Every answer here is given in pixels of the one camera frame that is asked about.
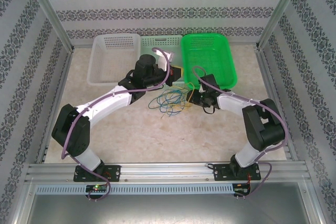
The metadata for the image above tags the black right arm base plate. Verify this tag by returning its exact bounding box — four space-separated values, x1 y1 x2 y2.
214 163 262 182

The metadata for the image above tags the grey metal shelf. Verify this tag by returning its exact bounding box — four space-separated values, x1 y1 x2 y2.
26 194 320 224

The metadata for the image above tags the yellow cable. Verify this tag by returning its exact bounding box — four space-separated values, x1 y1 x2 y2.
183 81 197 110
167 84 186 112

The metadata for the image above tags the thin black cable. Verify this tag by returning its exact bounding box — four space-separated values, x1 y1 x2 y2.
202 104 217 115

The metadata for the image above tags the bright green perforated plastic basket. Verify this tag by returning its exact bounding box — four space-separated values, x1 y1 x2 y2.
181 33 238 90

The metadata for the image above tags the small circuit board green light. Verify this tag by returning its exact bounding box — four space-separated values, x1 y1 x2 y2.
86 184 109 194

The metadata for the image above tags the slotted grey cable duct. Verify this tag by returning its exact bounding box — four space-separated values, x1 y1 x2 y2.
35 184 234 195

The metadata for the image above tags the aluminium mounting rail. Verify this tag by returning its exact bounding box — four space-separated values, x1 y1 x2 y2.
25 162 308 183

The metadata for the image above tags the aluminium side rail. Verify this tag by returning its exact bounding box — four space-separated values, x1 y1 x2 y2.
36 48 74 164
256 48 299 161

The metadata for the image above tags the green cable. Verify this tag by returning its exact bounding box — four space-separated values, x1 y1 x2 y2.
148 94 171 111

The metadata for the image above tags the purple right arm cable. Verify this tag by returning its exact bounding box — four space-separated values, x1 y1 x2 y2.
192 66 288 200

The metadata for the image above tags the pale green perforated plastic basket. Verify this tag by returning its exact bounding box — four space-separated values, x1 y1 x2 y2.
140 35 186 88

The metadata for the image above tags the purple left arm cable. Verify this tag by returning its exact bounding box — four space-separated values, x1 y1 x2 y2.
60 47 175 201

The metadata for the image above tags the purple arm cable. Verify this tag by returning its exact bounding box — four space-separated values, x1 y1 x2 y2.
192 66 288 200
60 47 175 201

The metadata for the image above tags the white perforated plastic basket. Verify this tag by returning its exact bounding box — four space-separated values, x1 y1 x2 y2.
86 33 142 86

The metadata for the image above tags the aluminium frame post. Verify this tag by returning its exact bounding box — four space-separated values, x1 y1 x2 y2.
256 0 307 50
22 0 76 51

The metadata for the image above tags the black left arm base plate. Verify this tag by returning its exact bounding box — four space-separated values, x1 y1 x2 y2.
73 165 122 183

